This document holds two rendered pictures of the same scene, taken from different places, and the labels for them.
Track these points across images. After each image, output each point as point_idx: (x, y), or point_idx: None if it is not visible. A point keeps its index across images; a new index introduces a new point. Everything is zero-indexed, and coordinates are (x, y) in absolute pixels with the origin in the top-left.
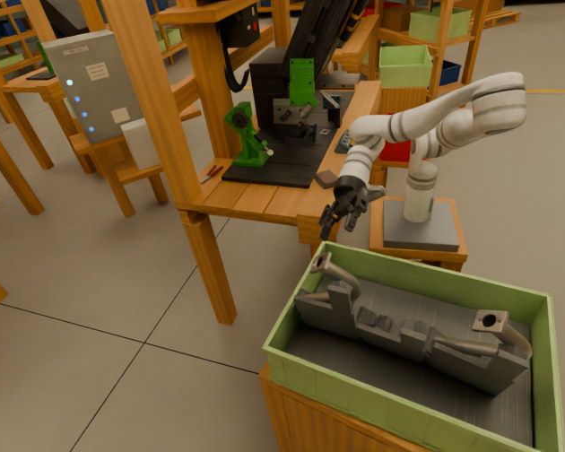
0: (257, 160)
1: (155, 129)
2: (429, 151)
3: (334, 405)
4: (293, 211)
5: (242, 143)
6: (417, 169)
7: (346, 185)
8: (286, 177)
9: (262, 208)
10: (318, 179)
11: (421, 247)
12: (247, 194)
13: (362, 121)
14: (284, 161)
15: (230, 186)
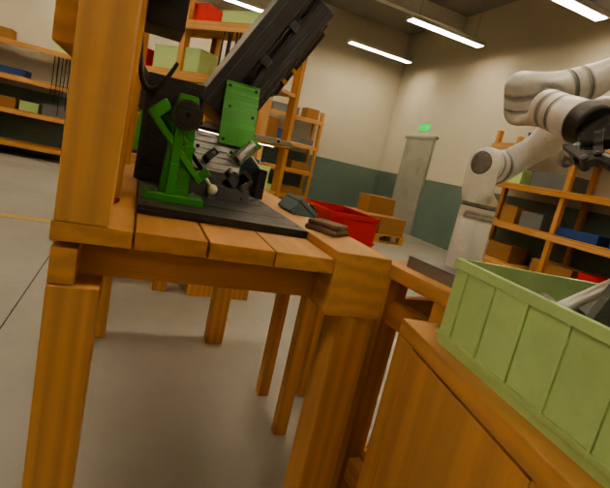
0: (191, 198)
1: (99, 26)
2: (504, 167)
3: None
4: (320, 254)
5: (171, 161)
6: (491, 192)
7: (608, 106)
8: (260, 221)
9: (266, 247)
10: (320, 225)
11: None
12: (215, 231)
13: (533, 72)
14: (232, 209)
15: (165, 220)
